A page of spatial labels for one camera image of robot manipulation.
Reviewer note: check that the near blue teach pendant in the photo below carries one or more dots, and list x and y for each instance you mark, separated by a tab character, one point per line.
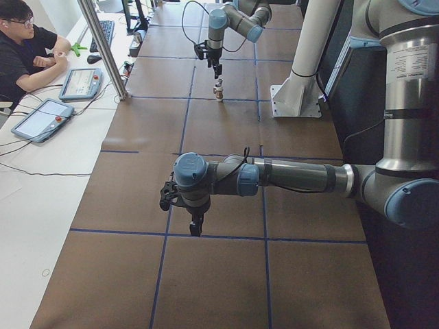
44	121

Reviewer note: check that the white pedestal column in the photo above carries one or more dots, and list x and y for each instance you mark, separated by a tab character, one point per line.
298	95

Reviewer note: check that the blue teach pendant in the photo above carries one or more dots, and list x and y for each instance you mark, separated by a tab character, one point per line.
81	85
44	121

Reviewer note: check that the green plastic part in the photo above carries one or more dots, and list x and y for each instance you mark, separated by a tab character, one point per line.
77	48

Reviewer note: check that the white brass PPR valve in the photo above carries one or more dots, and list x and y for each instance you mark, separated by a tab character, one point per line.
219	93

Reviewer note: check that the metal cylinder weight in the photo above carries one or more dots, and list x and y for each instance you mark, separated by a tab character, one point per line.
138	36

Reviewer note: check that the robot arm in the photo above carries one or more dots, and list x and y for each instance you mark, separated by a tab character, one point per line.
247	18
403	184

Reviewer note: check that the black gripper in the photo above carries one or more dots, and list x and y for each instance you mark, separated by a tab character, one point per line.
213	56
196	215

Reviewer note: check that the far blue teach pendant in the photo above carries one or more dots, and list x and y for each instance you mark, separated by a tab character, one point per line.
81	85

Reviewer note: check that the black computer mouse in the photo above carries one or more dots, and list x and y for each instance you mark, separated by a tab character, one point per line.
93	59

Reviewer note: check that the brown paper table cover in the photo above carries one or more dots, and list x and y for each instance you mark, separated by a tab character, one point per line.
278	259

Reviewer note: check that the seated person black shirt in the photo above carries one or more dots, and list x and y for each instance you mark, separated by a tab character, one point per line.
31	56

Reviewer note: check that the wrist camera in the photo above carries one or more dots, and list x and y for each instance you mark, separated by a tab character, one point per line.
201	50
169	192

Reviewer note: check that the aluminium frame post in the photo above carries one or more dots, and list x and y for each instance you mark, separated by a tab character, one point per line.
92	20

